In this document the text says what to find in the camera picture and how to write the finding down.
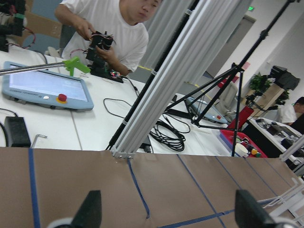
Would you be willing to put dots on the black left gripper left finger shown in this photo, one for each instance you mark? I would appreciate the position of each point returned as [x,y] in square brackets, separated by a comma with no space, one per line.
[89,214]

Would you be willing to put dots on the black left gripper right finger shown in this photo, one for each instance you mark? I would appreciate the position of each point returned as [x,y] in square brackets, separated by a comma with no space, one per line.
[249,214]

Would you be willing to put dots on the white paper cup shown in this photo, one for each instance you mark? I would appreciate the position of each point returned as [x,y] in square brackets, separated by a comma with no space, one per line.
[241,150]

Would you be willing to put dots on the red plastic bin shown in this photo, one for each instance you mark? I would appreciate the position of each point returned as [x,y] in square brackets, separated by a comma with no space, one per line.
[227,137]

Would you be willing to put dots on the red thermos bottle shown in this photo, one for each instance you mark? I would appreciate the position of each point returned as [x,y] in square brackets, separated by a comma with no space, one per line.
[242,117]

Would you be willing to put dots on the seated man at desk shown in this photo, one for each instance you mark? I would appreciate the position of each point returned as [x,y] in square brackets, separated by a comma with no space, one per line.
[288,113]

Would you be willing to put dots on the black power adapter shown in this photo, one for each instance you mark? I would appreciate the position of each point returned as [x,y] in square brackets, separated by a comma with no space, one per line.
[18,135]

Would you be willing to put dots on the blue teach pendant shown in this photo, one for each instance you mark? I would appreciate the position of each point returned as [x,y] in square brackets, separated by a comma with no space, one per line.
[198,107]
[48,89]

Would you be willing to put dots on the green plastic printed part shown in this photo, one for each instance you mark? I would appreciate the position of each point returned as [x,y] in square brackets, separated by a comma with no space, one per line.
[73,63]

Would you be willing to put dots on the person in white shirt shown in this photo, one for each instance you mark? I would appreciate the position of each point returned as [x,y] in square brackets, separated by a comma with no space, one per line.
[123,19]

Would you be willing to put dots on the white wire dish rack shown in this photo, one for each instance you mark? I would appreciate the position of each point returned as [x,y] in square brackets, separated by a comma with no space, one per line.
[289,205]

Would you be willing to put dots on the aluminium frame post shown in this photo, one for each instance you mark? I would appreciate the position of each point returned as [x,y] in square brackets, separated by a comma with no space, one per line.
[208,28]

